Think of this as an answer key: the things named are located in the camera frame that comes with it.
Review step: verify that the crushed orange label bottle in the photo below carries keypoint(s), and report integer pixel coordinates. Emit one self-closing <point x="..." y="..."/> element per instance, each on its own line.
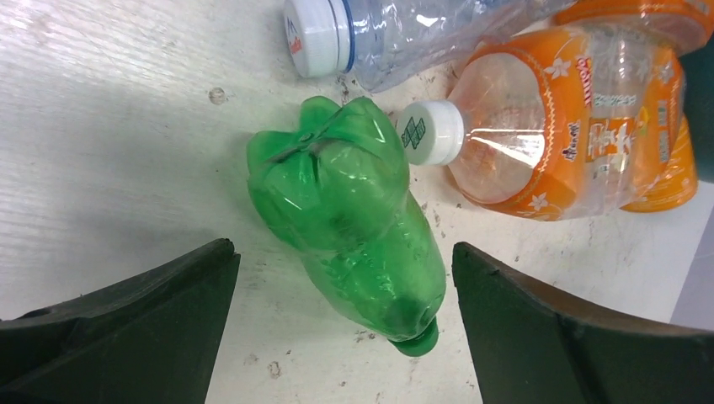
<point x="687" y="25"/>

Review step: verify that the green plastic bottle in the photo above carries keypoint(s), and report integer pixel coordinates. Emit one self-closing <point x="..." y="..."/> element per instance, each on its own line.
<point x="336" y="189"/>

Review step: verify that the clear bottle white cap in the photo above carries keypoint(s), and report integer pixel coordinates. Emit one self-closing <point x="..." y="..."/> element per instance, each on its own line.
<point x="384" y="43"/>

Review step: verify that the orange juice bottle near bin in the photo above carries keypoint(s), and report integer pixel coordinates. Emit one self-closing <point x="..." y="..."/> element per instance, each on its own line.
<point x="679" y="182"/>

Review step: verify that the large orange label bottle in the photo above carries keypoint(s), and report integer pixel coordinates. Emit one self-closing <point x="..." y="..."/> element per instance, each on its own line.
<point x="556" y="124"/>

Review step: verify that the teal plastic bin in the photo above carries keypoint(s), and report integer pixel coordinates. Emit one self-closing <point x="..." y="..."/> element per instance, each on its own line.
<point x="698" y="108"/>

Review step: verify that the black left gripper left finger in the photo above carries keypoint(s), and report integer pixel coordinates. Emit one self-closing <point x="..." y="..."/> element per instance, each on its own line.
<point x="151" y="338"/>

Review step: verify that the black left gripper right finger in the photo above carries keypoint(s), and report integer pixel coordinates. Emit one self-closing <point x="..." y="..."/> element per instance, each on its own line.
<point x="531" y="342"/>

